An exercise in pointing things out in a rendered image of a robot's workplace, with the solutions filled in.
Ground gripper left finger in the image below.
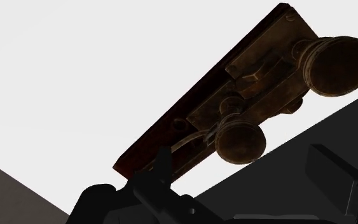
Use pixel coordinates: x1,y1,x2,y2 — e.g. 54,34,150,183
65,145,226,224

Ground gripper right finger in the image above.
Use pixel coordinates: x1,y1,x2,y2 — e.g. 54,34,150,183
305,143,358,224

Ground brass knobbed device on wooden board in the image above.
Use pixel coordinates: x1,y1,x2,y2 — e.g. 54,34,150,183
112,2,358,182

